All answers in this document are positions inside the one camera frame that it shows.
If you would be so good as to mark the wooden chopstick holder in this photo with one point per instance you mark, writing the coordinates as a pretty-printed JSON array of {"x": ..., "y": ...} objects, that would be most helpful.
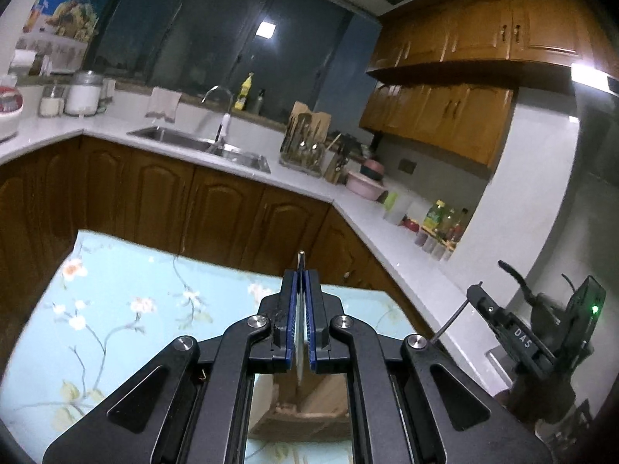
[{"x": 309, "y": 406}]

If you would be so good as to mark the floral light blue tablecloth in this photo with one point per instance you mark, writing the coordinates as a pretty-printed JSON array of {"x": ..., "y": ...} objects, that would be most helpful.
[{"x": 121, "y": 348}]

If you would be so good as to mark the wooden low wall cabinets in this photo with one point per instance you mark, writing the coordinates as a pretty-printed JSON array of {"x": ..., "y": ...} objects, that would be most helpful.
[{"x": 435, "y": 116}]

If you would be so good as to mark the knife block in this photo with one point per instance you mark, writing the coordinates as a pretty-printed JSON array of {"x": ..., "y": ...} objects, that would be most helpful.
[{"x": 341, "y": 159}]

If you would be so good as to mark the dark sauce bottles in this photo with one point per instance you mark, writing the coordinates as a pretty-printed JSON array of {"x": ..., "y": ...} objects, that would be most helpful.
[{"x": 457, "y": 227}]

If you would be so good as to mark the glass storage jar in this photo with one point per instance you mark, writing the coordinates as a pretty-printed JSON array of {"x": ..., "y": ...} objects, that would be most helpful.
[{"x": 51, "y": 104}]

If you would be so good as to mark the dark small bottle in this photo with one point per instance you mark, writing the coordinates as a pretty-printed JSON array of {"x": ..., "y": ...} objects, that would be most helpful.
[{"x": 260, "y": 104}]

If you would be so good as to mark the paper towel roll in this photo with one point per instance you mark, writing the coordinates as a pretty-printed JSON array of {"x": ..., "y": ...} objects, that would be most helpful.
[{"x": 22, "y": 60}]

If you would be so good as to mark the wooden high wall cabinets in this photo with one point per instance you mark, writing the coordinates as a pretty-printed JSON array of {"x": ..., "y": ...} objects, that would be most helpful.
[{"x": 483, "y": 24}]

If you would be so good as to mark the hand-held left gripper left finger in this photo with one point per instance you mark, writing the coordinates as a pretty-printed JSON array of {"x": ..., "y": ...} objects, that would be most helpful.
[{"x": 290, "y": 319}]

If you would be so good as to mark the dark wall outlet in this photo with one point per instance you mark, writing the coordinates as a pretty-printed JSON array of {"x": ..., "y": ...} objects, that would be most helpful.
[{"x": 406, "y": 166}]

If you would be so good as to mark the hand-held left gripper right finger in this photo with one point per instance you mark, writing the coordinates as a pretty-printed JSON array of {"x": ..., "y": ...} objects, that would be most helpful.
[{"x": 310, "y": 319}]

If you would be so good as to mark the green cup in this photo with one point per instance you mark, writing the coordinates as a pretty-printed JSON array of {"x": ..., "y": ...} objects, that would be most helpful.
[{"x": 390, "y": 201}]

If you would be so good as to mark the steel range hood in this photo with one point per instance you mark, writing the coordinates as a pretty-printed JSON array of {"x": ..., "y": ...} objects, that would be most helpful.
[{"x": 592, "y": 77}]

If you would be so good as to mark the yellow detergent bottle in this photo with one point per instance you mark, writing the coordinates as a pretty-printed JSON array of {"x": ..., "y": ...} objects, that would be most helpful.
[{"x": 242, "y": 94}]

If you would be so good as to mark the wooden base cabinets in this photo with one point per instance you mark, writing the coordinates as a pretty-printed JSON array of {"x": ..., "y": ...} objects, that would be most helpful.
[{"x": 145, "y": 203}]

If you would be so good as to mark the hanging dish cloth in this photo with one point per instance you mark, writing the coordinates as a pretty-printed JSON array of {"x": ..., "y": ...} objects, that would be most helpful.
[{"x": 163, "y": 104}]

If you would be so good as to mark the chrome kitchen faucet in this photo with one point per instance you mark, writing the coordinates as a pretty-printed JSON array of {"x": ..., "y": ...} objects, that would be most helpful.
[{"x": 225, "y": 125}]

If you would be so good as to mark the pink basin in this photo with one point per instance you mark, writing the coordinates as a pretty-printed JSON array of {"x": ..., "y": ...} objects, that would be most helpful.
[{"x": 365, "y": 188}]

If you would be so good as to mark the white lidded pot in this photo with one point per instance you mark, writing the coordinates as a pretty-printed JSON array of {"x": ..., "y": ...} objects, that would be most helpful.
[{"x": 83, "y": 96}]

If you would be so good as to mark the dark thin chopstick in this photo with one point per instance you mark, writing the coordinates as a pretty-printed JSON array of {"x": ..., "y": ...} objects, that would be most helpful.
[{"x": 454, "y": 316}]

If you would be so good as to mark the steel kitchen sink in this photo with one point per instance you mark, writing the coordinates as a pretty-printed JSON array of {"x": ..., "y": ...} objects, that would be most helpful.
[{"x": 179, "y": 138}]

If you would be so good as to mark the countertop utensil rack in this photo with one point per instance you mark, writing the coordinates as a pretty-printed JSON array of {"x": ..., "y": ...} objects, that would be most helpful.
[{"x": 304, "y": 140}]

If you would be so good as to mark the white kitchen countertop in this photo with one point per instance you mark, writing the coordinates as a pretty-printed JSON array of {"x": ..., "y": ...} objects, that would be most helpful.
[{"x": 300, "y": 188}]

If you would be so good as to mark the pink dark bowl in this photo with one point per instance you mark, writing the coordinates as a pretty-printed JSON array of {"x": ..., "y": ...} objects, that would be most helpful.
[{"x": 372, "y": 168}]

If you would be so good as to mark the white rice cooker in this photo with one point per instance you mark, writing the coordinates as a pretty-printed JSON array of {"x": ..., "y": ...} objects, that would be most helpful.
[{"x": 9, "y": 111}]

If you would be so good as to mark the green label bottle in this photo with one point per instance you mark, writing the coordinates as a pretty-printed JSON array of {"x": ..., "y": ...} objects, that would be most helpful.
[{"x": 434, "y": 217}]

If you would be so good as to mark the thin light chopstick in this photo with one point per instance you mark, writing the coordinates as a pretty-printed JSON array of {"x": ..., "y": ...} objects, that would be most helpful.
[{"x": 301, "y": 261}]

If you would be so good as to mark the translucent plastic cups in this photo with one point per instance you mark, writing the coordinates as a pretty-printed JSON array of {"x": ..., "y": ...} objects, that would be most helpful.
[{"x": 401, "y": 210}]

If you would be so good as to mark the row of spice jars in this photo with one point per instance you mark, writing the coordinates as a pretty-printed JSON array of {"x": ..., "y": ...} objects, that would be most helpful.
[{"x": 433, "y": 246}]

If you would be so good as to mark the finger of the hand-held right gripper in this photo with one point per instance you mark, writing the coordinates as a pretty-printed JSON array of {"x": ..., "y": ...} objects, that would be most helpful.
[{"x": 486, "y": 307}]

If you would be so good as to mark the dark kitchen window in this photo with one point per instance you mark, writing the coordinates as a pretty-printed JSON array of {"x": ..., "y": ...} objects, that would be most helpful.
[{"x": 217, "y": 34}]

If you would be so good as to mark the tropical fruit wall poster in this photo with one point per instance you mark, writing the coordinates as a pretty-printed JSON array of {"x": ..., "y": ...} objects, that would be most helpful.
[{"x": 72, "y": 5}]

